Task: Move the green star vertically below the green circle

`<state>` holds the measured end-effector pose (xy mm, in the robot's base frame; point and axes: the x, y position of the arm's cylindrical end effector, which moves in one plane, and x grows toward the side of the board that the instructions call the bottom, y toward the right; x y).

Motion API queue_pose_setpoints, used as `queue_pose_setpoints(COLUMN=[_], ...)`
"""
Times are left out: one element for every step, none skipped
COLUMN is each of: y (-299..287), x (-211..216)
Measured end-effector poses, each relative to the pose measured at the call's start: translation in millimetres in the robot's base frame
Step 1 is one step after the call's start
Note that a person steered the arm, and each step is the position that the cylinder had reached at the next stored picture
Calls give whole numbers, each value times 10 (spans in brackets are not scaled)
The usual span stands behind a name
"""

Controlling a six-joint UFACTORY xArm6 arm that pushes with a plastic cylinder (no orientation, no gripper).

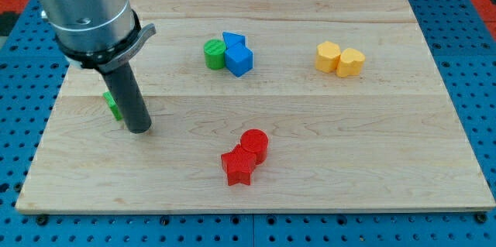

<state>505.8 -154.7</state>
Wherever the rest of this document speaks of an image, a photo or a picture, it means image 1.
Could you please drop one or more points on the green cylinder block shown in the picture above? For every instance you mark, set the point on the green cylinder block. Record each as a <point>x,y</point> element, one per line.
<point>214,51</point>

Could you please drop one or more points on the yellow heart block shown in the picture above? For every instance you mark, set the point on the yellow heart block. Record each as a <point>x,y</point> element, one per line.
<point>350,63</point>

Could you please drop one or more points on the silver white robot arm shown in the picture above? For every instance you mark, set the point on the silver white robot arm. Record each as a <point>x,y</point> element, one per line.
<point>104,35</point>

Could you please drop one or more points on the black clamp mount ring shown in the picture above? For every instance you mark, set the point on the black clamp mount ring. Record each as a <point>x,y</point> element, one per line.
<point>109,59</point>

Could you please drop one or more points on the green star block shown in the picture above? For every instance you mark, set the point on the green star block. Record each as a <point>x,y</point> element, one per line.
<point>112,105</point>

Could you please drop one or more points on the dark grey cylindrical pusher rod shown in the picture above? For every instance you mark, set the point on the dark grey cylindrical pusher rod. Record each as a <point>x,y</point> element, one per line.
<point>125,91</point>

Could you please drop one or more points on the light wooden board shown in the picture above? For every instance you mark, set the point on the light wooden board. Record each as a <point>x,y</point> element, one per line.
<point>385,141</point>

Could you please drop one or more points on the blue triangle block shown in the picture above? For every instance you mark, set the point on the blue triangle block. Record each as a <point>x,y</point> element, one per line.
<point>231,39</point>

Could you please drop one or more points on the red cylinder block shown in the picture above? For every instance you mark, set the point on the red cylinder block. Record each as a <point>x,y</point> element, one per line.
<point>255,141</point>

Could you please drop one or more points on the blue cube block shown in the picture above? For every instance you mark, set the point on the blue cube block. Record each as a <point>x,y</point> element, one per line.
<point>239,59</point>

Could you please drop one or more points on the red star block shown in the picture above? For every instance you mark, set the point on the red star block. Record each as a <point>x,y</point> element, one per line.
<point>238,165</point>

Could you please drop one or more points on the yellow hexagon block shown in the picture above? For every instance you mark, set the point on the yellow hexagon block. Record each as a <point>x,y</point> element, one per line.
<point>327,56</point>

